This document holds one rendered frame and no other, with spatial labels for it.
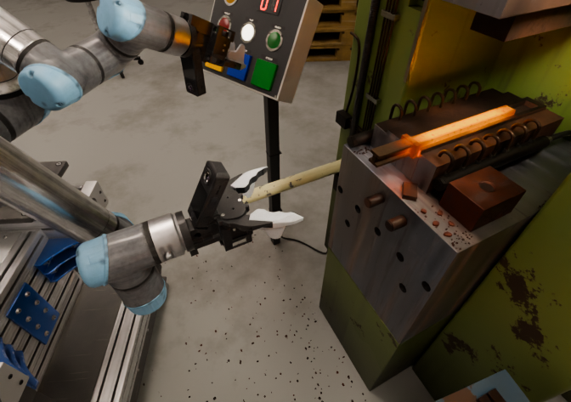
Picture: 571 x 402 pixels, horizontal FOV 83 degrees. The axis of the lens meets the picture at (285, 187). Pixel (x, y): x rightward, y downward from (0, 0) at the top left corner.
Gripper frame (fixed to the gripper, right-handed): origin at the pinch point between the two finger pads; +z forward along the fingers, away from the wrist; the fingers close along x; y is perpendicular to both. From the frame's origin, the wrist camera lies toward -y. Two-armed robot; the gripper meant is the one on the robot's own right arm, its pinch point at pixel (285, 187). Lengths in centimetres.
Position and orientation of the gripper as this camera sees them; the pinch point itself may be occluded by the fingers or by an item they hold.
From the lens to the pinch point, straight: 60.4
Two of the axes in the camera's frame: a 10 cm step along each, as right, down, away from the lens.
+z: 9.0, -3.1, 3.2
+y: 0.0, 7.2, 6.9
